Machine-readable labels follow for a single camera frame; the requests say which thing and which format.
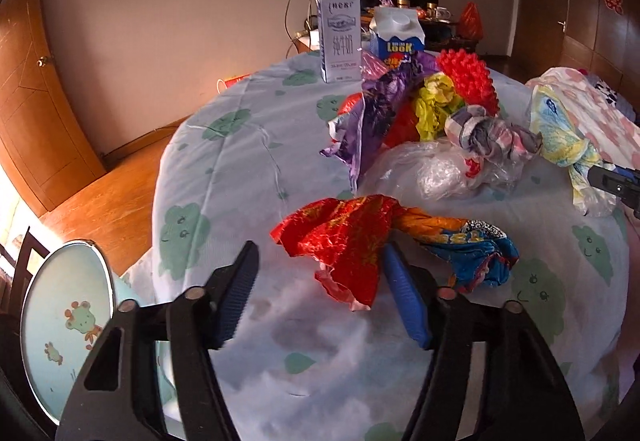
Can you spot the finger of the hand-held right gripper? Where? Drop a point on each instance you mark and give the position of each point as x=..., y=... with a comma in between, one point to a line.
x=612, y=183

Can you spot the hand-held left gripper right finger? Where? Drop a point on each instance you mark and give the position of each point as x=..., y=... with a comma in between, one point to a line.
x=407, y=301

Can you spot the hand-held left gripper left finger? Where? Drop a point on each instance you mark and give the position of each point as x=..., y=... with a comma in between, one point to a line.
x=240, y=291

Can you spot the red and blue foil wrapper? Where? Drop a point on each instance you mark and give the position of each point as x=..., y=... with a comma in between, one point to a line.
x=345, y=241

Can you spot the teal enamel basin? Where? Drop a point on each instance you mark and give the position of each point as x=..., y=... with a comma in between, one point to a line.
x=60, y=321

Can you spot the purple foil wrapper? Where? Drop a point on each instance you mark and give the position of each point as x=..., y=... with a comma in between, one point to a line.
x=372, y=121

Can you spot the yellow plastic bag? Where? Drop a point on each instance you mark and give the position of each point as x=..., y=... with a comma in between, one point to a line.
x=432, y=111

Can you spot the pink floral blanket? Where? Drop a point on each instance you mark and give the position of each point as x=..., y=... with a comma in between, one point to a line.
x=600, y=121

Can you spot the clear plastic bag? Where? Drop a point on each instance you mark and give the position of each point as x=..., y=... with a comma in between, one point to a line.
x=435, y=176

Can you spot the dark wooden wardrobe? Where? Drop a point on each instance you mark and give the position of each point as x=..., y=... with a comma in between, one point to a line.
x=605, y=46

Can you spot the plaid cloth bundle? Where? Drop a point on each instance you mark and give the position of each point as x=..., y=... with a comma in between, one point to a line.
x=480, y=131

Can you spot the dark wooden door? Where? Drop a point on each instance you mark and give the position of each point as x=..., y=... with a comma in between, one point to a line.
x=542, y=1

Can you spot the orange paper shopping bag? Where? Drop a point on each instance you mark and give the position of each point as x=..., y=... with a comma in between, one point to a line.
x=235, y=82

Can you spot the red bag on cabinet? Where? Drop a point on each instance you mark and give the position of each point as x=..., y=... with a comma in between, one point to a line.
x=471, y=23

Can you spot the dark wooden chair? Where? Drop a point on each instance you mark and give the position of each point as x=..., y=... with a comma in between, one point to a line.
x=22, y=266

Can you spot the wooden television cabinet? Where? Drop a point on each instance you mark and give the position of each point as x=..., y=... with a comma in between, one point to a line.
x=450, y=33

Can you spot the white mug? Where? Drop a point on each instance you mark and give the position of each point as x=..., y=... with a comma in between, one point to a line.
x=442, y=13

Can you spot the blue white gable carton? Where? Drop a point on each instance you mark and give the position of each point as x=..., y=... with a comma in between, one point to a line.
x=395, y=46

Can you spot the light wooden door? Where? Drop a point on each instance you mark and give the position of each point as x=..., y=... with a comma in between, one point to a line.
x=40, y=121

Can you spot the white electronic box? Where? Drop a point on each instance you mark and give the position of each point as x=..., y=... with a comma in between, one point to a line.
x=316, y=36

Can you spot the white lavender milk carton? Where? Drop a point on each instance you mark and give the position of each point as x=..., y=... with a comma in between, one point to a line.
x=340, y=41

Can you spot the brass door knob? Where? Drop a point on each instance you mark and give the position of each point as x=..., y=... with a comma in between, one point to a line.
x=43, y=61

